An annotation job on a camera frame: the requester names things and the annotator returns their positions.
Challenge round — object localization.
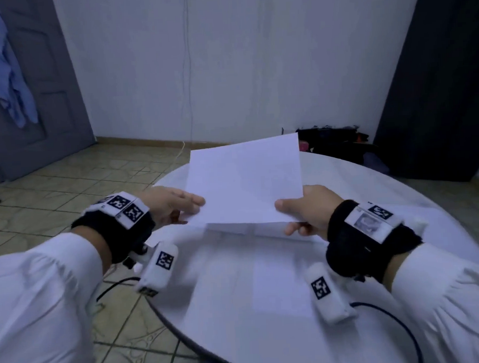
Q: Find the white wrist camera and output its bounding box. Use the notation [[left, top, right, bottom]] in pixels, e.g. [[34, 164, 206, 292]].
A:
[[305, 258, 359, 328], [132, 239, 183, 299]]

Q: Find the white wall cable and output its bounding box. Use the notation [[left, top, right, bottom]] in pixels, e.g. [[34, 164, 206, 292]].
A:
[[166, 0, 199, 155]]

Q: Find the black left camera cable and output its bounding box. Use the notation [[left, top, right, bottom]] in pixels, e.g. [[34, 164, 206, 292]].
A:
[[94, 274, 144, 303]]

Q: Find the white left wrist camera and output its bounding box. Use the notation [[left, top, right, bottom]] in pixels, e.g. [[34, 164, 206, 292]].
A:
[[132, 239, 183, 299]]

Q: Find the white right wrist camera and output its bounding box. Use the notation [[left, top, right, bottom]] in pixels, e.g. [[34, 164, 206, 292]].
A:
[[305, 258, 359, 328]]

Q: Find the person's left forearm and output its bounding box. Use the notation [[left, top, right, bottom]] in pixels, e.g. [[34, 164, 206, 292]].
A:
[[0, 228, 119, 363]]

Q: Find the blue hanging cloth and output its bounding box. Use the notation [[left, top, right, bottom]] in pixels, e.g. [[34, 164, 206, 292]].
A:
[[0, 0, 41, 131]]

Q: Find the blue suitcase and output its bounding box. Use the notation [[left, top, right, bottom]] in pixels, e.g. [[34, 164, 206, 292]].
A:
[[361, 149, 394, 179]]

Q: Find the single white paper sheet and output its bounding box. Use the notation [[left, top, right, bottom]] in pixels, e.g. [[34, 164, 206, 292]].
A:
[[248, 243, 320, 321], [180, 132, 306, 230]]

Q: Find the black right camera cable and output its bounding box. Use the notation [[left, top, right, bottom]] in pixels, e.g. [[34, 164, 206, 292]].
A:
[[350, 298, 426, 363]]

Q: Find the black camera cable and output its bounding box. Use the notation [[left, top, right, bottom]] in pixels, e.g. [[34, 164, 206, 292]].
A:
[[350, 298, 426, 363], [94, 274, 144, 303]]

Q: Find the black left wristband with markers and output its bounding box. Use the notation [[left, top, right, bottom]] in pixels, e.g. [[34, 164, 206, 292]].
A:
[[69, 189, 159, 267]]

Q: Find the black wristband with markers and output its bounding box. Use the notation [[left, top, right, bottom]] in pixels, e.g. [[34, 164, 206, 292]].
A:
[[69, 189, 159, 267], [322, 194, 427, 287]]

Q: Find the black right wristband with markers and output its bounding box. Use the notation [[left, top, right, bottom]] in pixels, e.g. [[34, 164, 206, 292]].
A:
[[322, 194, 427, 287]]

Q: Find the black wardrobe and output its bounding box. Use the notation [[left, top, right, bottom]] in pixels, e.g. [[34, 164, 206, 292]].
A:
[[366, 0, 479, 188]]

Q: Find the person's right hand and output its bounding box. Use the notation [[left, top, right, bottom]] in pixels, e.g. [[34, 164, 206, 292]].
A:
[[272, 182, 347, 243]]

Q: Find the grey door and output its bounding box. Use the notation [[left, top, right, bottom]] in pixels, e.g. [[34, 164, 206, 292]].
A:
[[0, 0, 99, 182]]

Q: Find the person's left hand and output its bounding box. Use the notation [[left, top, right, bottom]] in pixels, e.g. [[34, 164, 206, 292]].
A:
[[136, 183, 208, 229]]

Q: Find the black bag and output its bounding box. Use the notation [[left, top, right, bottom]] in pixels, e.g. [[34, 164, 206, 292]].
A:
[[296, 122, 377, 168]]

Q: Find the white paper stack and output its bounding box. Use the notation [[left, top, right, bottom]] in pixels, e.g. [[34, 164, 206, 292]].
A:
[[397, 211, 436, 240], [200, 216, 309, 245]]

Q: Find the person's right forearm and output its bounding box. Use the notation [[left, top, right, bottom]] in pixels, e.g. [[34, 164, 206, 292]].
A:
[[387, 239, 479, 363]]

